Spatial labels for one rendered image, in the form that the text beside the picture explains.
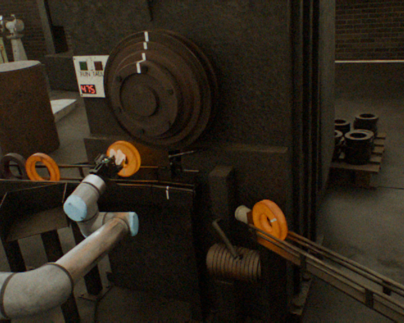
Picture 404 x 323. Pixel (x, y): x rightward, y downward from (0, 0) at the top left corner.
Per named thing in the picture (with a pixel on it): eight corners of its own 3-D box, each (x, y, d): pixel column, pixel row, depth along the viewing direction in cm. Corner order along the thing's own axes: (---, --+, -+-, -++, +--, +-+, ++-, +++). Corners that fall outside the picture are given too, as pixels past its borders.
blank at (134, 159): (107, 140, 187) (102, 143, 184) (136, 140, 180) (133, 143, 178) (115, 173, 192) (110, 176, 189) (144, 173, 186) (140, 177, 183)
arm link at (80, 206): (67, 220, 162) (57, 202, 156) (84, 198, 171) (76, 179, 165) (87, 224, 159) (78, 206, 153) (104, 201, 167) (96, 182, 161)
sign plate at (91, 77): (83, 95, 198) (75, 56, 191) (131, 96, 188) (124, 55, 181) (80, 97, 196) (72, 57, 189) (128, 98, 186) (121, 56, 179)
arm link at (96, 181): (104, 199, 167) (83, 197, 171) (109, 191, 170) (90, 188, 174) (95, 182, 161) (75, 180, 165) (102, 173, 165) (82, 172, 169)
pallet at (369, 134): (222, 172, 359) (218, 122, 341) (254, 138, 425) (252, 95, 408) (376, 190, 308) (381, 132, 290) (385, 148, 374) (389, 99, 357)
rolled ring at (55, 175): (19, 160, 214) (24, 157, 216) (37, 192, 218) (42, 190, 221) (43, 150, 205) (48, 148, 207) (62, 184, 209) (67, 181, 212)
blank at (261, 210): (270, 243, 157) (263, 247, 155) (253, 204, 160) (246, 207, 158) (294, 237, 143) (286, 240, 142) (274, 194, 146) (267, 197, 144)
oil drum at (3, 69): (31, 138, 489) (10, 59, 454) (72, 141, 465) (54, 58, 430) (-11, 158, 440) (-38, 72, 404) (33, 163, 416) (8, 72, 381)
